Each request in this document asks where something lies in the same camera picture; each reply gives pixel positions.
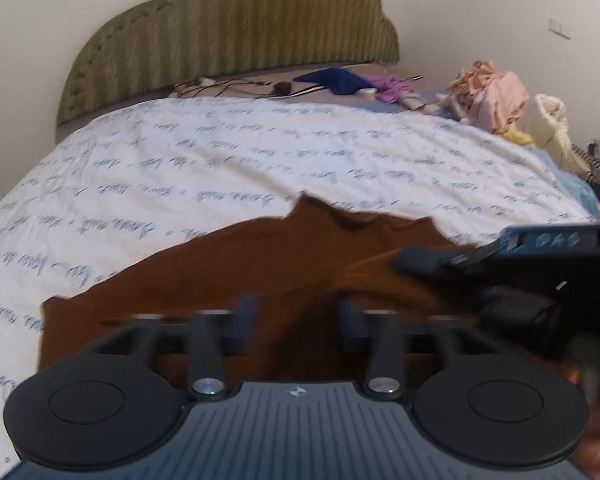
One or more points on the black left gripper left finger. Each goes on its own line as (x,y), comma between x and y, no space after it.
(123,395)

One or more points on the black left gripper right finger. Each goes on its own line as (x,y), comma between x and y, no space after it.
(466,393)

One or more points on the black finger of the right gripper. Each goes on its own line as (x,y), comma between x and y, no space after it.
(423,260)

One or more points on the brown knit sweater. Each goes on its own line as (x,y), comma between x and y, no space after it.
(299,267)

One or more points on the yellow cloth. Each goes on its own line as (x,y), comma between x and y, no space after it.
(516,136)

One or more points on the cream fluffy garment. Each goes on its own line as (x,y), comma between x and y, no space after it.
(546,122)

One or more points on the purple garment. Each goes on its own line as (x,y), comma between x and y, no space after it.
(389,89)

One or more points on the pink crumpled garment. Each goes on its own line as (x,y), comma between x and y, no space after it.
(488,98)

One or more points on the dark blue garment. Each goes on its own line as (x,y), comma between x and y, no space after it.
(337,80)

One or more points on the white script-print duvet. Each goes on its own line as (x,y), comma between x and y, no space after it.
(157,174)

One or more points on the olive padded headboard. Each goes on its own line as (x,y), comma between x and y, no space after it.
(158,43)

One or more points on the black charger with cables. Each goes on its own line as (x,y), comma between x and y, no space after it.
(247,87)

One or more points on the white wall switch right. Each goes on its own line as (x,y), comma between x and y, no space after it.
(559,29)

